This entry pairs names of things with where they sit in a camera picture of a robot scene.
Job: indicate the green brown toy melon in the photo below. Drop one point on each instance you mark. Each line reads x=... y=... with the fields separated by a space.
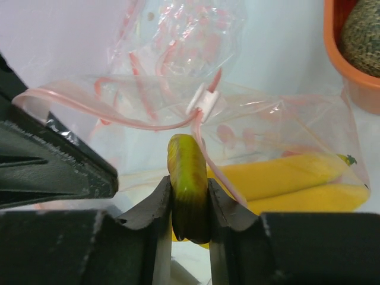
x=359 y=42

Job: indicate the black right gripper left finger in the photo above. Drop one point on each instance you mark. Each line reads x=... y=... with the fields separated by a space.
x=89 y=246

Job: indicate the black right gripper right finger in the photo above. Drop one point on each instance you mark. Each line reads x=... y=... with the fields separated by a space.
x=290 y=248

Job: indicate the yellow toy banana bunch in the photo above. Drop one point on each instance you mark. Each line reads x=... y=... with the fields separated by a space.
x=298 y=182

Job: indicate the clear red-dotted zip bag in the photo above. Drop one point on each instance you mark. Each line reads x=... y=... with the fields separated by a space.
x=129 y=119

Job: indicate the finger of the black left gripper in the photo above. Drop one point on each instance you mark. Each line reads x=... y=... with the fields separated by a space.
x=40 y=165

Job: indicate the clear zip bag pile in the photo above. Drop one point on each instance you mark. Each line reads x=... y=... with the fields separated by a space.
x=168 y=38

